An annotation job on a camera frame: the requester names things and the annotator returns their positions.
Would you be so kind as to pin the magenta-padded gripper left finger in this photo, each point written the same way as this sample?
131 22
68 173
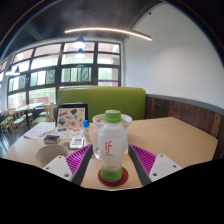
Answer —
58 166

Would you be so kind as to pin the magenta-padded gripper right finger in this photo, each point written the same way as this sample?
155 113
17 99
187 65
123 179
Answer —
165 166

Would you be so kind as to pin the clear bottle with green cap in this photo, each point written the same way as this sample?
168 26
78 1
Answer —
112 146

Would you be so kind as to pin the white paper cup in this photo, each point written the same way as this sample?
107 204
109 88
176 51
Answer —
50 155

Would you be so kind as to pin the small black box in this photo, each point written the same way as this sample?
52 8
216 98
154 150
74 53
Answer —
51 139

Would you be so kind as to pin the small white flat device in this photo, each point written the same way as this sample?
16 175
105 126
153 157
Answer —
76 142

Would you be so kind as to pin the white sticker-printed sheet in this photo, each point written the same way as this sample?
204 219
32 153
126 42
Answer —
68 132

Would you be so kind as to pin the white paper sheets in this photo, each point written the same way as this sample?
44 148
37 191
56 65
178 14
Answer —
38 130

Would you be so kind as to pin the flat round red coaster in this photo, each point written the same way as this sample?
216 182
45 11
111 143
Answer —
124 178

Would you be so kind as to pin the small blue-capped bottle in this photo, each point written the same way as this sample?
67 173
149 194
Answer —
86 127

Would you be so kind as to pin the wooden chairs with green seats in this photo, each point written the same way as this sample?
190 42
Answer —
43 118

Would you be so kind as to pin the black sticker-covered laptop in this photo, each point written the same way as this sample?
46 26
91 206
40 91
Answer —
71 116

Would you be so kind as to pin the white ceramic bowl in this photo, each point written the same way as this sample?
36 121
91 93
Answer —
128 120

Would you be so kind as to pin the wooden dining table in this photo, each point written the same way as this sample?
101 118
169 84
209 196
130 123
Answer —
28 106

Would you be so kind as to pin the green upholstered bench backrest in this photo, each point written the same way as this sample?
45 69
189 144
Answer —
100 98

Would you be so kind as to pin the large dark-framed window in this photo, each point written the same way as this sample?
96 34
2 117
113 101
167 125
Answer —
46 66

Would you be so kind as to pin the black pendant lamps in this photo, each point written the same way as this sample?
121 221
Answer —
79 43

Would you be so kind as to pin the long linear ceiling light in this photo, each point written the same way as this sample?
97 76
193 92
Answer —
106 30

